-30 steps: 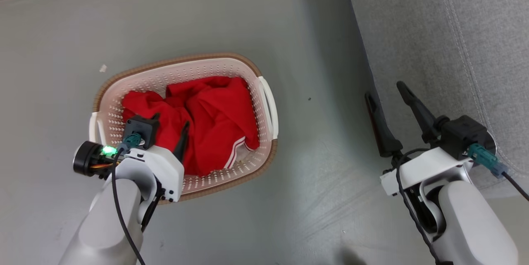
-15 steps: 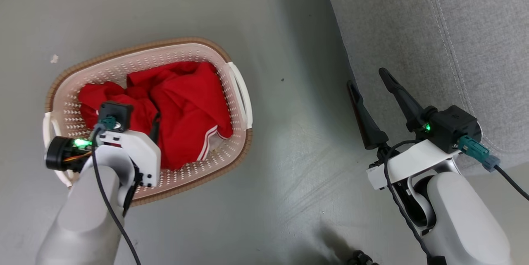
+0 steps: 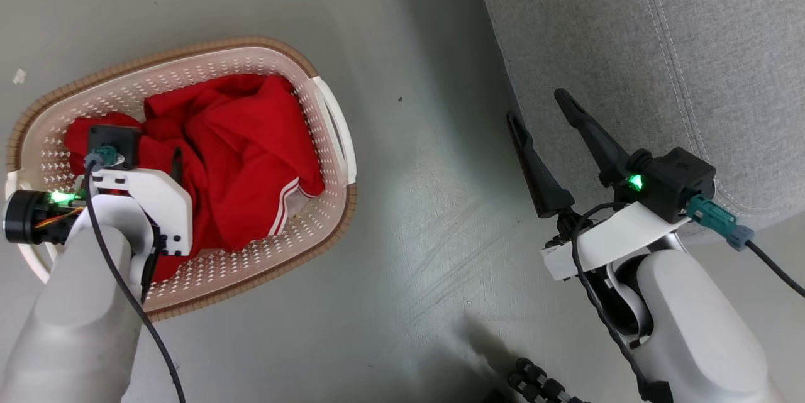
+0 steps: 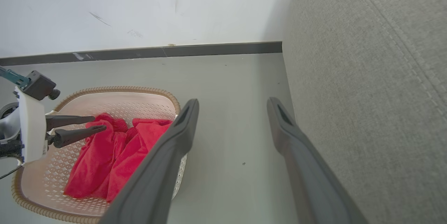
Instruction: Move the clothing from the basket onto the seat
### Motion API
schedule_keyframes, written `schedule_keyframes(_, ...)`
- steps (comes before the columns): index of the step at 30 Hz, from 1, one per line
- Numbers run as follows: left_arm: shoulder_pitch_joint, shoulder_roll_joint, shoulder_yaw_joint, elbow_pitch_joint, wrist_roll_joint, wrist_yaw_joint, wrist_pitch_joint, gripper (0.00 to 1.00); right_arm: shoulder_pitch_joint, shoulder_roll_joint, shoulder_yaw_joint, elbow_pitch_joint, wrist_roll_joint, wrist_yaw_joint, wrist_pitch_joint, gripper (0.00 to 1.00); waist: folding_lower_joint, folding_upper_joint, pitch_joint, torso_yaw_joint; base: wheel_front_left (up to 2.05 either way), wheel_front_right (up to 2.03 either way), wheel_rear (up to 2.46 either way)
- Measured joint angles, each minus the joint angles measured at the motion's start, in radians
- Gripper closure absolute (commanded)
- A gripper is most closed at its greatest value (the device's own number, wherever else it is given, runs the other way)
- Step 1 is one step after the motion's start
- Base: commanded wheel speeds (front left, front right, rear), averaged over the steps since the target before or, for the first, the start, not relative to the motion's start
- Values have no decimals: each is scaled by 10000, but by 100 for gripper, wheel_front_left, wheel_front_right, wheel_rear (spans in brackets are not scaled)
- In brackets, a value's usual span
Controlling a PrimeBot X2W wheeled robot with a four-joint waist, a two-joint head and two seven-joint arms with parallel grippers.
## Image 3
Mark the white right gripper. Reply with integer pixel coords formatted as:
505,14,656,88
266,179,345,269
506,89,692,282

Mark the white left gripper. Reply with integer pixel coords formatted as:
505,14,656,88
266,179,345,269
3,147,192,257

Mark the red garment with white stripes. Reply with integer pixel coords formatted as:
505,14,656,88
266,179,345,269
63,74,326,283

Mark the cream perforated basket brown rim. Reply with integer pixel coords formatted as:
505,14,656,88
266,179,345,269
5,36,357,322

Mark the grey fabric sofa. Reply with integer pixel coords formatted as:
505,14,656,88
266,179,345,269
469,0,805,240

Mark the teal left camera connector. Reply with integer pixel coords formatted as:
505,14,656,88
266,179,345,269
84,145,120,171

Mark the teal camera connector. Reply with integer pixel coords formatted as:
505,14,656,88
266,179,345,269
686,194,755,251
84,145,120,171

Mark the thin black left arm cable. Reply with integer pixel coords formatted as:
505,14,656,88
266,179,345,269
84,161,187,403

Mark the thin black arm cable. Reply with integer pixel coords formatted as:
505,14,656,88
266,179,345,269
84,161,187,403
571,202,674,403

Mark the teal right camera connector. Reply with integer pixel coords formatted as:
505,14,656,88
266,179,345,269
686,194,755,251

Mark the black corrugated cable conduit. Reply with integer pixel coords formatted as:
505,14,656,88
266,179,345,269
508,358,589,403

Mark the black right camera cable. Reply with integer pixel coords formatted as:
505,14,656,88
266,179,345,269
745,240,805,298

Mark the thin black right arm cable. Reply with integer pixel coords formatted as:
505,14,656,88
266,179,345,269
571,202,674,403

